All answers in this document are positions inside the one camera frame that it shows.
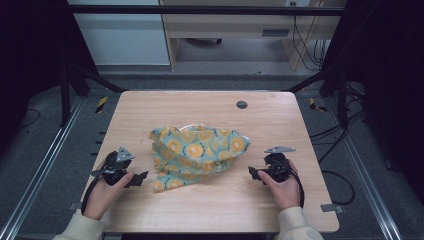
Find black curtain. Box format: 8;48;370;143
0;0;100;158
321;0;424;204

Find person's left hand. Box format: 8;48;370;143
82;171;135;221

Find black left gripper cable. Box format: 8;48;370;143
80;170;105;215

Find yellow black hazard tape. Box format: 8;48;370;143
95;95;110;115
308;97;328;113

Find white cabinet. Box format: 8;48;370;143
67;0;171;66

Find teal cloth with orange print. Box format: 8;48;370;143
148;123;252;194

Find person's right hand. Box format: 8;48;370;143
257;158;301;211

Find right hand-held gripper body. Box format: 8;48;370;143
262;145;298;184

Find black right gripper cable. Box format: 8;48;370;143
288;165;306;209

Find black horizontal frame bar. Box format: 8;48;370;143
66;4;346;17

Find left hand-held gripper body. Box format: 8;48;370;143
90;145;136;187

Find black hanging desk cables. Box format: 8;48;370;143
290;1;330;72

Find thin black floor cable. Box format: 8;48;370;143
19;107;42;130

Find black floor cables bundle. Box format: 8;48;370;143
309;87;367;165

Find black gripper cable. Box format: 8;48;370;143
288;165;306;209
80;170;105;215

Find light wooden desk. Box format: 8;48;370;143
159;0;348;72

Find black looped floor cable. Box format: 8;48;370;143
320;169;356;206

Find black metal frame stand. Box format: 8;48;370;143
59;64;130;128
285;62;350;130

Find aluminium floor rail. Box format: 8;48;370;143
0;95;86;240
324;97;404;240

